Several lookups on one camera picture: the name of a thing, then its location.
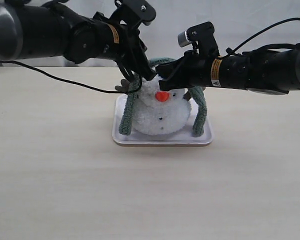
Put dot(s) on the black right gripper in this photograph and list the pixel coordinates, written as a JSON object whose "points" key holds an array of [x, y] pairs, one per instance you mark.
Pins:
{"points": [[196, 72]]}

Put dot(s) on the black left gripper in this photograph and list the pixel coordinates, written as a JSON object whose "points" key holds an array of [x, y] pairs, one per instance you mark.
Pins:
{"points": [[131, 57]]}

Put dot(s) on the white plush snowman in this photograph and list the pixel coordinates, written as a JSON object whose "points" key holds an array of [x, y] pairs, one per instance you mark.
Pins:
{"points": [[162, 110]]}

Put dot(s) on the green fuzzy scarf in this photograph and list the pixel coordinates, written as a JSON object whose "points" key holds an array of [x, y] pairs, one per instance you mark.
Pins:
{"points": [[127, 115]]}

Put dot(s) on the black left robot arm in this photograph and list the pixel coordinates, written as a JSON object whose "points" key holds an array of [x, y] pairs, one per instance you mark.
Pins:
{"points": [[53, 29]]}

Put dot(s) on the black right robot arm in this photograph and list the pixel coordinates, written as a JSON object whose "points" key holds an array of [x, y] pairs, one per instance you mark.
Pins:
{"points": [[273, 69]]}

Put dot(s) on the white rectangular tray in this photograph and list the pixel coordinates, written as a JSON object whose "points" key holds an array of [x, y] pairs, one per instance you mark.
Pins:
{"points": [[183, 137]]}

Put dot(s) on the white backdrop curtain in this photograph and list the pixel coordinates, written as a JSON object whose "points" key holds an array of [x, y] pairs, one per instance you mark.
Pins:
{"points": [[242, 25]]}

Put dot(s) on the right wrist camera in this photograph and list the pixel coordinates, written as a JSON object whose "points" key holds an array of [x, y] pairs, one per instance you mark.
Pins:
{"points": [[202, 39]]}

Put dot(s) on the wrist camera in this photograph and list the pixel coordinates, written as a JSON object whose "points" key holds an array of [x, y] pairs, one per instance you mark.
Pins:
{"points": [[202, 39], [133, 13]]}

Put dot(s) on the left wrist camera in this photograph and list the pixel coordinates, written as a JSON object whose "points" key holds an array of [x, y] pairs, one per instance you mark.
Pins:
{"points": [[133, 13]]}

